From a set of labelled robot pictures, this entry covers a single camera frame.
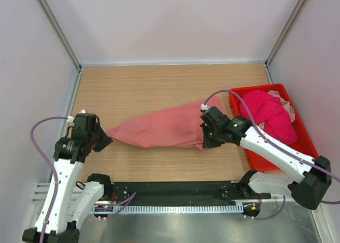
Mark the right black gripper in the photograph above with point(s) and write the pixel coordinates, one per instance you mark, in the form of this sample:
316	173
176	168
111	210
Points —
210	139

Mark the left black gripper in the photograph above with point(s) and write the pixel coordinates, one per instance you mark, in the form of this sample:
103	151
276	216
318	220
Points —
100	139

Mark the salmon pink t shirt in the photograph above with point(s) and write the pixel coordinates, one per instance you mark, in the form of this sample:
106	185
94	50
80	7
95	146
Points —
172	127

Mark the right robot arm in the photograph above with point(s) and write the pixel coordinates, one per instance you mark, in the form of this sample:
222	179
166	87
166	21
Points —
305	179

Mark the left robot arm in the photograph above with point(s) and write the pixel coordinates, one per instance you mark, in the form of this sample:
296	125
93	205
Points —
61	219

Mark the magenta t shirt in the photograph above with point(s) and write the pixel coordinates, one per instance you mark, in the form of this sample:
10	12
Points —
286	135

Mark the light pink t shirt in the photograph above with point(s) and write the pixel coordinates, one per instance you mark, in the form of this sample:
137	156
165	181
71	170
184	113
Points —
275	111

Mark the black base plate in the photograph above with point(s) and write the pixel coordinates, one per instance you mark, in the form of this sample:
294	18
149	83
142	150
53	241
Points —
173	194

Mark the aluminium front rail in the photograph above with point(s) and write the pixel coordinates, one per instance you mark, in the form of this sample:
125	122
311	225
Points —
41	193

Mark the slotted cable duct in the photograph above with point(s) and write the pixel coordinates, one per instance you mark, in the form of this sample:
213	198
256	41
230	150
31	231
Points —
237	208

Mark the left aluminium corner post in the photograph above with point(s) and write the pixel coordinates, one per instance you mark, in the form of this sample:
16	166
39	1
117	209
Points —
59	32

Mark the aluminium corner post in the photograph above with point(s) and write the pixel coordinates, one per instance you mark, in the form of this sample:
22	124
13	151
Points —
59	32
296	11

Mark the right aluminium corner post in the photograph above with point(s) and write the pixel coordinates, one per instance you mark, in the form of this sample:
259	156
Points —
296	11

